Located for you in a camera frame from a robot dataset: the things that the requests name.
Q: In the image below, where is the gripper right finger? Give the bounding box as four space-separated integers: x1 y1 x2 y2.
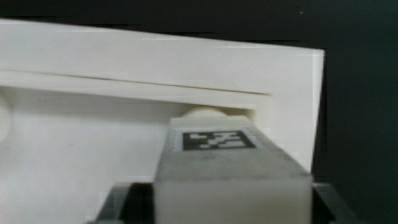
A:
310 183 362 224

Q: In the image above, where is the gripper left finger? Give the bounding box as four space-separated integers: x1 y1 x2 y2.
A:
86 183 154 224

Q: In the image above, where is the white table leg with tag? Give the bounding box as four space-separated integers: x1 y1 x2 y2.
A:
154 108 312 224

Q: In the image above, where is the white square tabletop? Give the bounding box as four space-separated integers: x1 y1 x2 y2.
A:
0 19 324 224

